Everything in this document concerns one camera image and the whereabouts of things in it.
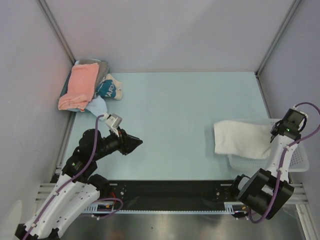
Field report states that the pink towel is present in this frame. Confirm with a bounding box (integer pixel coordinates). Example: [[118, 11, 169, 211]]
[[58, 62, 100, 110]]

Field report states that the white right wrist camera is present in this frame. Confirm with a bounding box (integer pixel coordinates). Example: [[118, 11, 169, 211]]
[[292, 105, 309, 123]]

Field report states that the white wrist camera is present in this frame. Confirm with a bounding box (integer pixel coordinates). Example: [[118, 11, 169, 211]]
[[292, 105, 309, 123], [102, 113, 123, 136]]

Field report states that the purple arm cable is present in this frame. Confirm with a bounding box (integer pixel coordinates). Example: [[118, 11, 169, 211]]
[[248, 101, 320, 224], [22, 114, 124, 240]]

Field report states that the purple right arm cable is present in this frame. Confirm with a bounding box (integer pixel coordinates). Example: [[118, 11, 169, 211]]
[[248, 101, 320, 224]]

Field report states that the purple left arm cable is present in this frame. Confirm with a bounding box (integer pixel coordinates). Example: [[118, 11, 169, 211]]
[[22, 114, 124, 240]]

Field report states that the white perforated plastic basket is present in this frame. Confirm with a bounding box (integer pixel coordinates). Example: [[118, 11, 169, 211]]
[[227, 118, 310, 173]]

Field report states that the grey towel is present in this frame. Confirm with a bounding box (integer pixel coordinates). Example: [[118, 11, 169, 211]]
[[78, 58, 110, 90]]

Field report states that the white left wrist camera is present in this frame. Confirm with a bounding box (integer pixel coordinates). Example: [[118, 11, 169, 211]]
[[102, 113, 123, 136]]

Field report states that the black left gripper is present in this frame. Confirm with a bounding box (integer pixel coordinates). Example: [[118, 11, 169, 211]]
[[92, 126, 143, 161]]

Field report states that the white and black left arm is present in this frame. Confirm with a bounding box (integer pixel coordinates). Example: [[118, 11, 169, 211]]
[[15, 128, 143, 240]]

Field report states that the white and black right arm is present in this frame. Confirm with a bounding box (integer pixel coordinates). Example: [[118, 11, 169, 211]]
[[230, 108, 307, 223]]

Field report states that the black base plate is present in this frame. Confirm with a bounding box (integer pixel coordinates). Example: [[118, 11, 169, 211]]
[[109, 180, 242, 204]]

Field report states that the aluminium frame rail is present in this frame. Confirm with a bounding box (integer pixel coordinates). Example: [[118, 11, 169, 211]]
[[35, 183, 309, 205]]

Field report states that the white towel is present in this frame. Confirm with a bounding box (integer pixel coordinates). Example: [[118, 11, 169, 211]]
[[213, 120, 272, 160]]

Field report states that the white slotted cable duct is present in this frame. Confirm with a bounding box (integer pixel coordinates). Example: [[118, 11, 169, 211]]
[[84, 199, 248, 215]]

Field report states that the light blue towel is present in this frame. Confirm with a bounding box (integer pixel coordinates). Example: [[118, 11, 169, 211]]
[[67, 96, 108, 117]]

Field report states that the teal and beige towel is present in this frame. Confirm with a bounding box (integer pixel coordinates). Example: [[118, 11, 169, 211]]
[[95, 73, 123, 101]]

